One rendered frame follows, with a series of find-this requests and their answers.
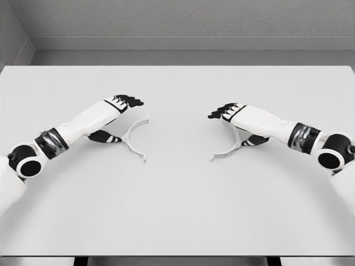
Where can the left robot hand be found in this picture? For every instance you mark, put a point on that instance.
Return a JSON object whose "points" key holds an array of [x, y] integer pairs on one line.
{"points": [[103, 111]]}

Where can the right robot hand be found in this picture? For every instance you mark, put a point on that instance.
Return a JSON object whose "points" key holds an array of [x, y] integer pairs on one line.
{"points": [[251, 117]]}

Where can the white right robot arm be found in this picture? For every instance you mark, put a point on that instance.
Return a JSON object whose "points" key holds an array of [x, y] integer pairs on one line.
{"points": [[316, 144]]}

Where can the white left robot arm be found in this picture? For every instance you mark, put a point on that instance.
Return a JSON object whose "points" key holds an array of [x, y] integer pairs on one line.
{"points": [[45, 151]]}

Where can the white table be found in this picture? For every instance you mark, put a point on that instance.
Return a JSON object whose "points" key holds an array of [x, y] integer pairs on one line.
{"points": [[177, 116]]}

